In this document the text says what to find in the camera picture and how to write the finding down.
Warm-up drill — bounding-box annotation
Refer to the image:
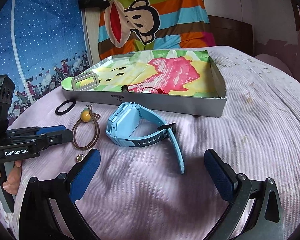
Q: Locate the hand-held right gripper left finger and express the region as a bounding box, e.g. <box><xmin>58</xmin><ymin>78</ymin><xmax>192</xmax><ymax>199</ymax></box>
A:
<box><xmin>19</xmin><ymin>149</ymin><xmax>101</xmax><ymax>240</ymax></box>

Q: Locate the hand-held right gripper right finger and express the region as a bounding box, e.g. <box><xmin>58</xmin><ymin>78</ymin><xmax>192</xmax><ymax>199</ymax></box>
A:
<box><xmin>204</xmin><ymin>149</ymin><xmax>285</xmax><ymax>240</ymax></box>

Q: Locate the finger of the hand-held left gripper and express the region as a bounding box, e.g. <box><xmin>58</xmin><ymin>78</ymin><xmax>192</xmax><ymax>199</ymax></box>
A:
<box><xmin>7</xmin><ymin>125</ymin><xmax>67</xmax><ymax>137</ymax></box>
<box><xmin>9</xmin><ymin>130</ymin><xmax>73</xmax><ymax>155</ymax></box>

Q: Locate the black hair tie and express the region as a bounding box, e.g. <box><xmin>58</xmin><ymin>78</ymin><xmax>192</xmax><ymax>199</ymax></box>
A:
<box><xmin>56</xmin><ymin>99</ymin><xmax>77</xmax><ymax>116</ymax></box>

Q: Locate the brown hair tie yellow bead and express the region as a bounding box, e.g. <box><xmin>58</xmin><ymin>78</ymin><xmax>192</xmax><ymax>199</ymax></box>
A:
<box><xmin>72</xmin><ymin>105</ymin><xmax>101</xmax><ymax>162</ymax></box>

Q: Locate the beige hair claw clip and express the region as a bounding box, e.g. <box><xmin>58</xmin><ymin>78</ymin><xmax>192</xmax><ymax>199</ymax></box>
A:
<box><xmin>71</xmin><ymin>73</ymin><xmax>101</xmax><ymax>91</ymax></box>

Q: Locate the light blue smart watch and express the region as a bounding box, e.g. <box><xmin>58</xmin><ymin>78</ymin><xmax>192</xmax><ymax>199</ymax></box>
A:
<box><xmin>105</xmin><ymin>102</ymin><xmax>186</xmax><ymax>175</ymax></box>

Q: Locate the red string bracelet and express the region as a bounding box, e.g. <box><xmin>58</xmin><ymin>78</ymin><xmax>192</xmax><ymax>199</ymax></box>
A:
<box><xmin>140</xmin><ymin>87</ymin><xmax>171</xmax><ymax>96</ymax></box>

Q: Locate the grey box with colourful lining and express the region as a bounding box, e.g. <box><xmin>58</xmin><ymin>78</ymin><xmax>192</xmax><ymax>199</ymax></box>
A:
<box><xmin>61</xmin><ymin>49</ymin><xmax>227</xmax><ymax>118</ymax></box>

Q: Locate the person's left hand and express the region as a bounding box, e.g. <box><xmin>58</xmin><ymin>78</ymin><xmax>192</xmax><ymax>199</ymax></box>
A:
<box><xmin>0</xmin><ymin>160</ymin><xmax>23</xmax><ymax>196</ymax></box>

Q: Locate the blue dotted fabric wardrobe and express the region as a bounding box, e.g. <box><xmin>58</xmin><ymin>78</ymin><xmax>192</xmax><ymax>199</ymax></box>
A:
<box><xmin>0</xmin><ymin>0</ymin><xmax>91</xmax><ymax>132</ymax></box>

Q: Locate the pink pillow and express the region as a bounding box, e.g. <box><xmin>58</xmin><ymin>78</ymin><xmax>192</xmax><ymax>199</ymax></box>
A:
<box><xmin>253</xmin><ymin>53</ymin><xmax>294</xmax><ymax>77</ymax></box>

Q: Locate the dark wooden headboard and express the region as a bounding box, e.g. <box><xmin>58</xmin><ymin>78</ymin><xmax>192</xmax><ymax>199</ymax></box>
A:
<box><xmin>208</xmin><ymin>15</ymin><xmax>254</xmax><ymax>56</ymax></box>

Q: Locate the striped monkey print cloth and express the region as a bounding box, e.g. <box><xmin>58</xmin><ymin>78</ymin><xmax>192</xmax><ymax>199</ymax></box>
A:
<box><xmin>97</xmin><ymin>0</ymin><xmax>216</xmax><ymax>61</ymax></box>

